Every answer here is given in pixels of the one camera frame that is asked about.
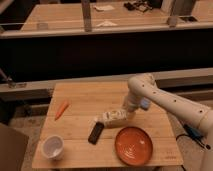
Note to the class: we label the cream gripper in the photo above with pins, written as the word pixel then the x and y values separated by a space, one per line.
pixel 130 114

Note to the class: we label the white plastic bottle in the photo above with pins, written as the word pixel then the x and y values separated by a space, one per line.
pixel 112 119

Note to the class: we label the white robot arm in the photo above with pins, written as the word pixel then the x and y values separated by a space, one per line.
pixel 194 114

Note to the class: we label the orange ceramic bowl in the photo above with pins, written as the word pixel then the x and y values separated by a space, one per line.
pixel 133 146

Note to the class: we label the blue sponge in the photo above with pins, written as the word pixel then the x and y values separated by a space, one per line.
pixel 145 103

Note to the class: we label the black remote control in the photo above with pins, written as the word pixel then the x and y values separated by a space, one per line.
pixel 95 133

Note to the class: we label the orange carrot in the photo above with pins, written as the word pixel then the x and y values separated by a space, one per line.
pixel 61 109

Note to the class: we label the blue electronic box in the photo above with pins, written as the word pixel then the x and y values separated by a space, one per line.
pixel 192 132

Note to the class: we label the white paper cup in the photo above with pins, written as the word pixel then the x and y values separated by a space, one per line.
pixel 53 147

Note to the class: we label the white crumpled paper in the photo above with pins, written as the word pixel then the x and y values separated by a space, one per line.
pixel 106 24

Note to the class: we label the wooden workbench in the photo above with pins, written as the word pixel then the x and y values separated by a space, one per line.
pixel 48 18

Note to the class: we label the black tool pile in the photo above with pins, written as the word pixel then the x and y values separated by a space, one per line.
pixel 140 5

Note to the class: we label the white paper sheet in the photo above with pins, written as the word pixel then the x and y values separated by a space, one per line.
pixel 104 8

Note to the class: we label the metal post right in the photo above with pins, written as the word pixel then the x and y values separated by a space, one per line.
pixel 181 9

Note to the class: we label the metal post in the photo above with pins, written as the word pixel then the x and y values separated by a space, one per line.
pixel 86 15
pixel 181 9

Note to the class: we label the metal clamp bracket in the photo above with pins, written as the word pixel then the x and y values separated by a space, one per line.
pixel 9 81

